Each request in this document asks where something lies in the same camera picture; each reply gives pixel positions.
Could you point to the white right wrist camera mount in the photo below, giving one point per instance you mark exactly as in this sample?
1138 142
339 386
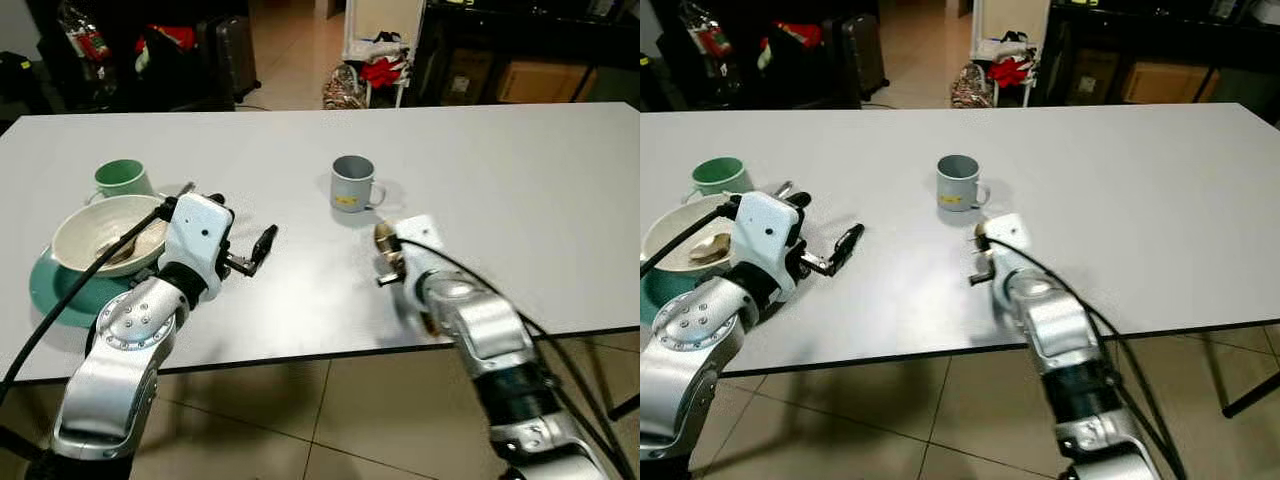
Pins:
420 250
1010 245

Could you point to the clear plastic bag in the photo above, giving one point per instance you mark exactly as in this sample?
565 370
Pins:
85 35
707 32

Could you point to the white rack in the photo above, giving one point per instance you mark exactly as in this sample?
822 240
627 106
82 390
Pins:
385 20
1012 18

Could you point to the teal plate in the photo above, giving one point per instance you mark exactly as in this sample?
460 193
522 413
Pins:
665 295
60 295

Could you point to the black table leg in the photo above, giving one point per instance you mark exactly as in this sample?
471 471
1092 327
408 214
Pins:
1252 394
626 406

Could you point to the black shelf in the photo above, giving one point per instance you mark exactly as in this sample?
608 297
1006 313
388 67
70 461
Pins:
130 80
790 80

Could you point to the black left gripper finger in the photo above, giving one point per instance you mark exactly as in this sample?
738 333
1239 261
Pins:
848 246
216 198
264 248
800 198

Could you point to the green cup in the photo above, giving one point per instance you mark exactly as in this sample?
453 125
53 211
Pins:
125 178
720 175

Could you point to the brown cardboard box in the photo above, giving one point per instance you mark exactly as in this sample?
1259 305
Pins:
1170 82
545 82

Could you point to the grey mug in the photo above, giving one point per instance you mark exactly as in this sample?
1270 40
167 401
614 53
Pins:
350 185
957 185

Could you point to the black desk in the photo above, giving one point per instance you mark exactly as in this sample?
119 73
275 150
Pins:
1150 28
520 25

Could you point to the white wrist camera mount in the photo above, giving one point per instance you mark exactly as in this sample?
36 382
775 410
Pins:
195 235
420 250
768 235
1010 245

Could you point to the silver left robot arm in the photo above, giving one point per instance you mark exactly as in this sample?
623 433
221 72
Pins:
690 345
120 345

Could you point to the black suitcase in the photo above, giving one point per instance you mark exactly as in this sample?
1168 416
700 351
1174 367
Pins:
235 55
865 55

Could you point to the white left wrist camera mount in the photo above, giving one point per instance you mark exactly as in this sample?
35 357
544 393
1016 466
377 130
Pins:
768 235
195 235

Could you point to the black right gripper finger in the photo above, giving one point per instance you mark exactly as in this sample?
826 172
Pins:
386 280
978 276

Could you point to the cream bowl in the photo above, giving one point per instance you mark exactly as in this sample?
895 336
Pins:
680 225
85 232

